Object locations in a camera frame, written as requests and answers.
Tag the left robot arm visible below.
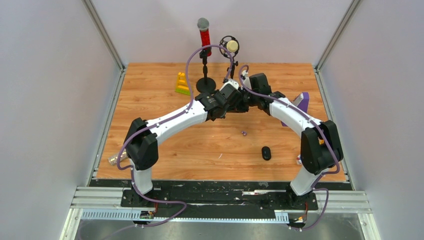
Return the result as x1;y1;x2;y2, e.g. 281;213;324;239
123;84;243;207

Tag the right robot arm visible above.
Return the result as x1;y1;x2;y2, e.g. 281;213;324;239
239;70;344;209

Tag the black earbud charging case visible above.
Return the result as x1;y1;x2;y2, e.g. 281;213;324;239
261;146;272;161

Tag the black round-base mic stand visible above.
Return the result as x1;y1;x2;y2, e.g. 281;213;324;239
196;47;216;93

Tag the black tripod mic stand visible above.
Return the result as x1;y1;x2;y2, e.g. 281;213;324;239
224;58;239;80

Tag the white phone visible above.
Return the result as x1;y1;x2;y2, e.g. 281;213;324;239
292;92;304;108

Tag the yellow green toy block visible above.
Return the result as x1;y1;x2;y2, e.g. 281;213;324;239
175;72;191;96

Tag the purple phone stand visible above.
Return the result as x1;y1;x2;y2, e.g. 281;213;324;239
290;92;310;113

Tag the cream condenser microphone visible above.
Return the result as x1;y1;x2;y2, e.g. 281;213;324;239
219;35;240;59

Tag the small red white toy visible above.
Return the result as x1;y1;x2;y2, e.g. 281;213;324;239
296;155;303;165

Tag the red microphone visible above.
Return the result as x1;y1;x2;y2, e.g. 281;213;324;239
197;17;212;58

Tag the silver glitter microphone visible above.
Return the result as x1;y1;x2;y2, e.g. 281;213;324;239
108;150;128;166

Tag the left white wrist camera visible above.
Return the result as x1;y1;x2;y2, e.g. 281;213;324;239
219;79;240;91

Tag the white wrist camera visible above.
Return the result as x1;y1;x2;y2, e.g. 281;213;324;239
219;79;240;91
240;72;252;89

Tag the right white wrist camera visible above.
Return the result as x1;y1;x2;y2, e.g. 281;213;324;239
240;72;252;89

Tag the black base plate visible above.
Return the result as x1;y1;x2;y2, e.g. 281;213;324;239
88;178;354;221

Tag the white cable duct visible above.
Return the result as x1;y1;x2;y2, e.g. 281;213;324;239
80;209;289;224

